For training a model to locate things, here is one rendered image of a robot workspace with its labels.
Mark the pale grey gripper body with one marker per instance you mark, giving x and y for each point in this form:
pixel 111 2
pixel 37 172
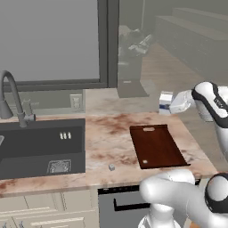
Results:
pixel 180 103

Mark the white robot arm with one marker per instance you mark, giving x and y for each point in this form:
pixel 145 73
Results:
pixel 175 193

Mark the white blue milk carton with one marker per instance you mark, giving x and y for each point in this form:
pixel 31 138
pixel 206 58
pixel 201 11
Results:
pixel 165 99

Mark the dark brown wooden tray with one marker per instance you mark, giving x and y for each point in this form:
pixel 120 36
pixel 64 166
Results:
pixel 157 147

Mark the small white sugar cube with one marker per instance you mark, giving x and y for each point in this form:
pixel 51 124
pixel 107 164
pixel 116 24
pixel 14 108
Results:
pixel 112 167

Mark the pale grey blurred machine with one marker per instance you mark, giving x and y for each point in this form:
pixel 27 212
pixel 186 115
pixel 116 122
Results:
pixel 130 68

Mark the grey stepped cabinets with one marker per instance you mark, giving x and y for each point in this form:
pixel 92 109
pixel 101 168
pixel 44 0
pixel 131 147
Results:
pixel 199 38

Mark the grey dishwasher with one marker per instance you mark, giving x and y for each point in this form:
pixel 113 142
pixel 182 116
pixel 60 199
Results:
pixel 124 218

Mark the grey framed window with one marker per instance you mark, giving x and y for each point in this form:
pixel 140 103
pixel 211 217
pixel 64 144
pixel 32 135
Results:
pixel 50 38

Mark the cream base cupboards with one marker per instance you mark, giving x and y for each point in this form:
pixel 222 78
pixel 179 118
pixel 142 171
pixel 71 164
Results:
pixel 74 207

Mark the black kitchen sink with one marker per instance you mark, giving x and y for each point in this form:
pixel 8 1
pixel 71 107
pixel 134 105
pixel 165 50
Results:
pixel 35 148

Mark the grey curved tap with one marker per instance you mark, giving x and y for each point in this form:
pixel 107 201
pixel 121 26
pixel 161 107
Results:
pixel 13 86

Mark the cream wall socket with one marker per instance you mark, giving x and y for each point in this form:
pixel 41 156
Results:
pixel 76 101

